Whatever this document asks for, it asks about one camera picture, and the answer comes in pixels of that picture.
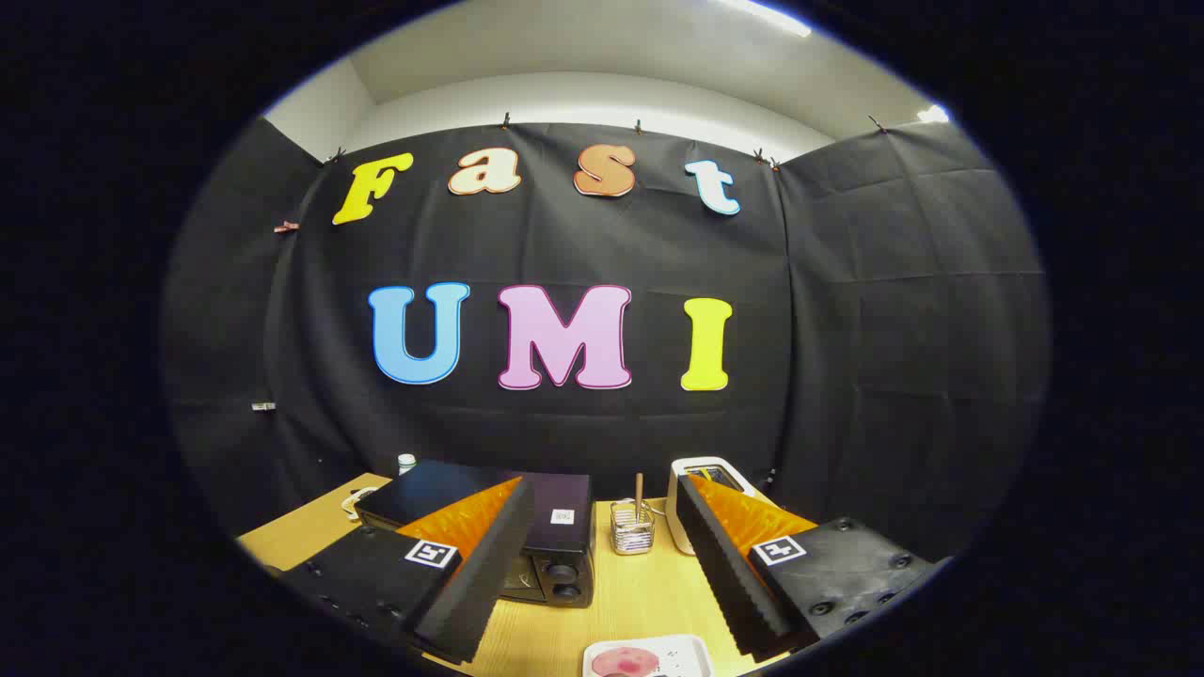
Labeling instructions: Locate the black backdrop cloth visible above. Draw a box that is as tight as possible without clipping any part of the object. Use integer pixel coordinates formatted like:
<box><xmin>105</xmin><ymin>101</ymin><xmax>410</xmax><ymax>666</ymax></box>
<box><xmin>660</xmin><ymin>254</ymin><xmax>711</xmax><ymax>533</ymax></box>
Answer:
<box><xmin>160</xmin><ymin>113</ymin><xmax>1053</xmax><ymax>565</ymax></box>

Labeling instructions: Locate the long ceiling light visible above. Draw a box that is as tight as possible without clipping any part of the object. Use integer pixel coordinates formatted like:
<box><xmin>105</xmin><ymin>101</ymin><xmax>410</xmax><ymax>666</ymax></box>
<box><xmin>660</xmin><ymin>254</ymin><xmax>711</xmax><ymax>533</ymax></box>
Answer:
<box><xmin>720</xmin><ymin>0</ymin><xmax>813</xmax><ymax>39</ymax></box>

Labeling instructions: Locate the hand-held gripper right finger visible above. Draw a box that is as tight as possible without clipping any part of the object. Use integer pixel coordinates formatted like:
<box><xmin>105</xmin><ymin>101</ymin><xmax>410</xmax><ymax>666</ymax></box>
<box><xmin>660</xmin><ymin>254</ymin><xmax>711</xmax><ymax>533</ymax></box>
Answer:
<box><xmin>675</xmin><ymin>473</ymin><xmax>942</xmax><ymax>659</ymax></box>

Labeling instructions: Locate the black toaster oven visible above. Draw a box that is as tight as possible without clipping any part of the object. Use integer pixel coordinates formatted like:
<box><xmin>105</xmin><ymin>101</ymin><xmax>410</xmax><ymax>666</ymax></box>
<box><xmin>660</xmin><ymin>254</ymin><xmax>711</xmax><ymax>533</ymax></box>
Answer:
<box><xmin>354</xmin><ymin>459</ymin><xmax>596</xmax><ymax>609</ymax></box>

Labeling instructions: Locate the white square plate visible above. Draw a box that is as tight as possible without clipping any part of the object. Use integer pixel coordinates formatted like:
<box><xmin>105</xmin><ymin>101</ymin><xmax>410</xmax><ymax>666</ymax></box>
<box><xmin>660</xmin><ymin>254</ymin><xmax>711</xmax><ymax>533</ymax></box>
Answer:
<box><xmin>582</xmin><ymin>634</ymin><xmax>714</xmax><ymax>677</ymax></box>

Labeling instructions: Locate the white bread toaster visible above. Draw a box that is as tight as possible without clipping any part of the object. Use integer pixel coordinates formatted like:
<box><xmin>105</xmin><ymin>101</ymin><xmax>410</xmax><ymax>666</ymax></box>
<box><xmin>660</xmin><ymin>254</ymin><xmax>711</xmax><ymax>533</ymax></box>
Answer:
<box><xmin>665</xmin><ymin>457</ymin><xmax>758</xmax><ymax>556</ymax></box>

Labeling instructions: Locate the pink round food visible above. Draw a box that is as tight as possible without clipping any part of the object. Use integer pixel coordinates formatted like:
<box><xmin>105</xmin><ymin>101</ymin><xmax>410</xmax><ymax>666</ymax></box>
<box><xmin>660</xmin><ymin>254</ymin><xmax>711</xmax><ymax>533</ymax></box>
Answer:
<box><xmin>591</xmin><ymin>647</ymin><xmax>659</xmax><ymax>677</ymax></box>

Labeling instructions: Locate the metal wire utensil holder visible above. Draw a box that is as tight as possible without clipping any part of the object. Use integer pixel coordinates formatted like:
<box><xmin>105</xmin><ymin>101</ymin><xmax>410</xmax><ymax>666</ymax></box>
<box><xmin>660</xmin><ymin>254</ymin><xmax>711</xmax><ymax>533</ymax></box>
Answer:
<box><xmin>610</xmin><ymin>498</ymin><xmax>657</xmax><ymax>556</ymax></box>

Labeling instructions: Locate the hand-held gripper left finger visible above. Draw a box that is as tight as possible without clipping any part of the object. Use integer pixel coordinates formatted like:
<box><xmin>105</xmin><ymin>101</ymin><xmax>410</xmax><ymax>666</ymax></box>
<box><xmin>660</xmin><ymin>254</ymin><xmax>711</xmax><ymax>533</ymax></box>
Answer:
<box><xmin>278</xmin><ymin>475</ymin><xmax>535</xmax><ymax>665</ymax></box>

